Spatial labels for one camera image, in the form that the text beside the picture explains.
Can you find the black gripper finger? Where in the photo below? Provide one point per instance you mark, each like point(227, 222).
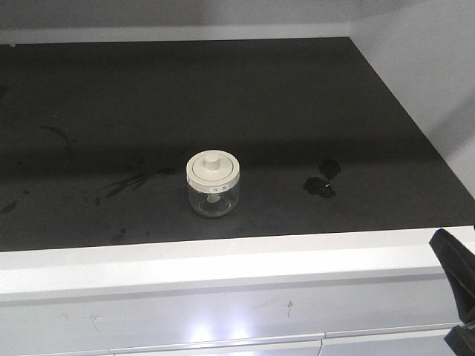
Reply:
point(457, 262)
point(460, 339)

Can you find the glass jar with white lid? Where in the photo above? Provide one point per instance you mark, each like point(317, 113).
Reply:
point(213, 179)

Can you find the white fume hood cabinet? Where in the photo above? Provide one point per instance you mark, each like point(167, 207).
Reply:
point(352, 122)

